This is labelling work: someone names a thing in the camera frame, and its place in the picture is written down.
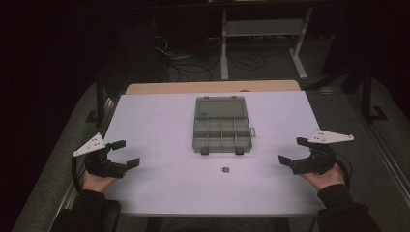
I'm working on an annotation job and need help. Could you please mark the black floor cables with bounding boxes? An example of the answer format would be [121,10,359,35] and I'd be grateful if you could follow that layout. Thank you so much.
[153,18,278,83]

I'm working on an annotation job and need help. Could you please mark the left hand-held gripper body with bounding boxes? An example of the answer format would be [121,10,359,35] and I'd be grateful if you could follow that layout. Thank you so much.
[73,132,129,179]

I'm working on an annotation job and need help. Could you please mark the wooden table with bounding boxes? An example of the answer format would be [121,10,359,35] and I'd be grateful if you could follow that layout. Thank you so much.
[125,79,302,96]

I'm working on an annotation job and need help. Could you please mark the person's right hand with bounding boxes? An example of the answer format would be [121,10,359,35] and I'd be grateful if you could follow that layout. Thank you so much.
[299,162,346,193]

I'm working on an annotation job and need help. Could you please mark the person's left hand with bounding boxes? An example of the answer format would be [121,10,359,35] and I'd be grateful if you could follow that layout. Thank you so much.
[81,170,120,194]

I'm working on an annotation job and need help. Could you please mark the grey plastic compartment box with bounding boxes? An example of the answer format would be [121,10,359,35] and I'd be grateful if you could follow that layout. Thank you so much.
[191,95,257,156]

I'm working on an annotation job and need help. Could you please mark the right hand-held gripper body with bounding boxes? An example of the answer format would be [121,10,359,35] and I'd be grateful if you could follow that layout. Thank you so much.
[291,130,355,176]

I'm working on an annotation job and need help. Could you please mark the white metal desk frame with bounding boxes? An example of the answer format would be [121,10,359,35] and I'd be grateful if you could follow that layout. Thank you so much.
[220,6,314,81]

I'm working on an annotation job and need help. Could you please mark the black metal stand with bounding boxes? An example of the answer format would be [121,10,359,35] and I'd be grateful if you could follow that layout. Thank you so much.
[361,62,390,124]
[84,72,109,124]

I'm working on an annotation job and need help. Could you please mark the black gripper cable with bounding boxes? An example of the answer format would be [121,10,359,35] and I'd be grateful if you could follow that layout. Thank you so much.
[71,156,83,191]
[335,154,353,189]

